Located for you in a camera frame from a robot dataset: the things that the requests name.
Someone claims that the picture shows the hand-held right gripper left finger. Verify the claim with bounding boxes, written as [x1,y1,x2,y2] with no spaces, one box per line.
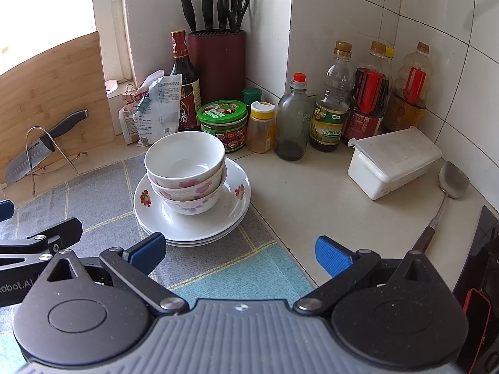
[46,232,190,316]

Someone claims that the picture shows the white blue food packet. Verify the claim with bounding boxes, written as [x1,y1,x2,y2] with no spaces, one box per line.
[134,76,184,147]

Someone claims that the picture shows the clear oil bottle gold cap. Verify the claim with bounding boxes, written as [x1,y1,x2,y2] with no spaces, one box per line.
[309,41,353,152]

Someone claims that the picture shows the bamboo cutting board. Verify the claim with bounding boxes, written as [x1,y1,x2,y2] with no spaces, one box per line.
[0,31,118,185]

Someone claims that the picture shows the white plate fruit print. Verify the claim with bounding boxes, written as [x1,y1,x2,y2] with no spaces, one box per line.
[136,203,250,245]
[140,210,246,248]
[133,158,251,241]

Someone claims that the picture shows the dark red knife block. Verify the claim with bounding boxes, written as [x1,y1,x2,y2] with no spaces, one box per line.
[188,29,247,107]

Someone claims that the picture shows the red edged dark object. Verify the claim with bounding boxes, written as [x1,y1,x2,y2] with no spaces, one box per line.
[458,287,492,363]

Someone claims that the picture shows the yellow lid spice jar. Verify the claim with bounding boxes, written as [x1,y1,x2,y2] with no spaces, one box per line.
[245,100,277,154]

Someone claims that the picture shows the white plastic container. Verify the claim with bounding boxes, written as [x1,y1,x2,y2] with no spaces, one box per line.
[347,126,443,200]

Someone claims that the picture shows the black kitchen scissors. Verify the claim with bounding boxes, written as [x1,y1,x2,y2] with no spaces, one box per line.
[223,0,251,32]

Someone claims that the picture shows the metal spatula wooden handle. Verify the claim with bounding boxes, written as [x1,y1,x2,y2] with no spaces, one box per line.
[409,161,470,254]

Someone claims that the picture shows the dark sauce bottle red handle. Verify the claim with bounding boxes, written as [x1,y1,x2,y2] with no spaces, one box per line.
[343,40,391,146]

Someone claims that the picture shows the glass bottle red cap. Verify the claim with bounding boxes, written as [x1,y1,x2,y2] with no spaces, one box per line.
[275,72,314,161]

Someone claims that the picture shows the white crumpled bag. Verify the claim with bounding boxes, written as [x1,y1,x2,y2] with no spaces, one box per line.
[143,69,166,94]

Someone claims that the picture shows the orange white food packet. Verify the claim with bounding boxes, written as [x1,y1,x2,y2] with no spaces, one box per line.
[118,93,143,145]

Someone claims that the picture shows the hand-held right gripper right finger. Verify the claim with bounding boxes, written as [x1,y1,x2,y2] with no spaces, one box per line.
[292,236,443,316]

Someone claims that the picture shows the amber bottle red handle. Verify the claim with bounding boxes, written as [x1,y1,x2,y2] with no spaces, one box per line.
[384,41,434,133]

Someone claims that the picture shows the green lid sauce jar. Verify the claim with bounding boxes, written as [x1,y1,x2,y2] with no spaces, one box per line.
[196,99,249,153]

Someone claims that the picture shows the black handled kitchen knife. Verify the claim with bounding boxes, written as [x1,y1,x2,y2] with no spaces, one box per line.
[5,109,89,185]

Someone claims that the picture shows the grey blue checked towel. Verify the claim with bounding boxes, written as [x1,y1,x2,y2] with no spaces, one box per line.
[0,152,317,374]

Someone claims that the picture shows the steel wire rack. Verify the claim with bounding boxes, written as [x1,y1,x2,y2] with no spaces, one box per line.
[24,126,87,195]

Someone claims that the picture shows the dark sauce bottle red label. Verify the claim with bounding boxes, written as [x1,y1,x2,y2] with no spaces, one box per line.
[168,29,202,132]

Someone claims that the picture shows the small green cap jar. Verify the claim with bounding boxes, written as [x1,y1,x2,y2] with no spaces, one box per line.
[242,87,263,110]

